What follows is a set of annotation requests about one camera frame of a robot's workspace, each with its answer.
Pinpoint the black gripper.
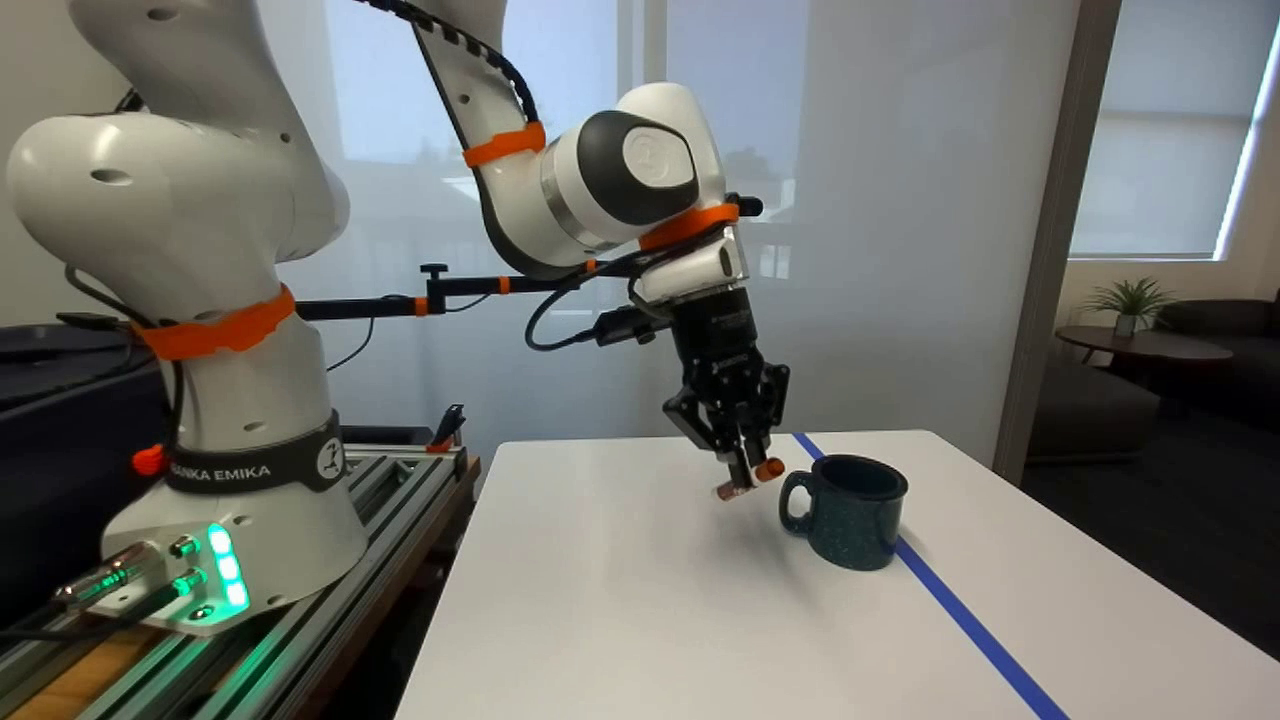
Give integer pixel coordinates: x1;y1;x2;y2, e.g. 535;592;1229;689
661;285;795;492

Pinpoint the orange marker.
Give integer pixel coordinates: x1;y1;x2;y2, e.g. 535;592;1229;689
713;456;788;502

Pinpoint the dark teal speckled mug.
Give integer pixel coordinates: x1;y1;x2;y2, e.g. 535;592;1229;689
776;452;910;576

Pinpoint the blue tape line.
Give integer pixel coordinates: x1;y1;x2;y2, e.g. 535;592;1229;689
788;426;1072;720

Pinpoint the grey window pillar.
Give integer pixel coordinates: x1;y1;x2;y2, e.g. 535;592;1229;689
989;0;1129;488

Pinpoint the small potted plant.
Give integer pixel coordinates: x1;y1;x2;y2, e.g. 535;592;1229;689
1094;270;1171;339

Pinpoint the dark round side table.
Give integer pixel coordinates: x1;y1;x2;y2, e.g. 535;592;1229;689
1055;323;1238;372

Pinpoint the dark sofa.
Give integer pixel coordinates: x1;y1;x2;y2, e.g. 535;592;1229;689
1107;297;1280;431

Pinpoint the white window blind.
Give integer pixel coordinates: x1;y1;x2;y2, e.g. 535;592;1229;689
1067;0;1280;262

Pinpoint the black equipment box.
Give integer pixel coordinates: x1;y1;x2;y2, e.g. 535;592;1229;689
0;316;177;630

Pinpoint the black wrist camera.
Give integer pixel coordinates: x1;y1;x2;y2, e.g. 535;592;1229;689
588;299;663;351

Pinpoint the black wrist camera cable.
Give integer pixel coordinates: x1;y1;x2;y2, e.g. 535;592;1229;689
518;274;621;361

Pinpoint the red-handled clamp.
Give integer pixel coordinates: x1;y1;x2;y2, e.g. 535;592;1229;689
423;399;470;460

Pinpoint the black camera boom rod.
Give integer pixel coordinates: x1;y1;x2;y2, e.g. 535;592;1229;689
291;261;649;323

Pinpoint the thin black boom cable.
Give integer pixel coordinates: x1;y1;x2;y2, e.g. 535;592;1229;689
324;316;379;380

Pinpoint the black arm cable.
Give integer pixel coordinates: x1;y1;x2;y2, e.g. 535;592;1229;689
365;0;545;133

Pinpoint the aluminium rail frame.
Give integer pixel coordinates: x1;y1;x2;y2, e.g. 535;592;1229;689
0;442;478;720

